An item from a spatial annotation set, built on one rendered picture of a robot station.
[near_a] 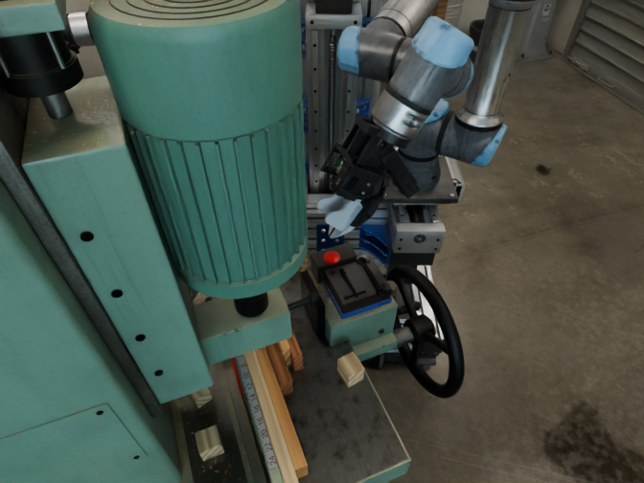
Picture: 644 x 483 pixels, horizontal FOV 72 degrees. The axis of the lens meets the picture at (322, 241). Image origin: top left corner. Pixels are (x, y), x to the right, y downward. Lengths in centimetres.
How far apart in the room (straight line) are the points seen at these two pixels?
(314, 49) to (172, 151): 83
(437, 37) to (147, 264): 45
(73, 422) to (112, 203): 29
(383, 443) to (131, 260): 49
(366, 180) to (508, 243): 183
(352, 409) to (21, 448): 46
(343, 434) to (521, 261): 177
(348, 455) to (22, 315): 50
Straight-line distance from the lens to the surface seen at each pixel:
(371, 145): 67
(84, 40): 130
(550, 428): 193
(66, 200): 44
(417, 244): 129
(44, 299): 46
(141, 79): 39
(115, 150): 41
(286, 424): 74
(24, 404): 59
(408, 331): 97
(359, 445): 77
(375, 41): 78
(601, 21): 438
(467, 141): 119
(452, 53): 64
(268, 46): 38
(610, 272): 255
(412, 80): 64
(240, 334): 68
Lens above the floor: 162
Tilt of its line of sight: 45 degrees down
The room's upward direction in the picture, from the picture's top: straight up
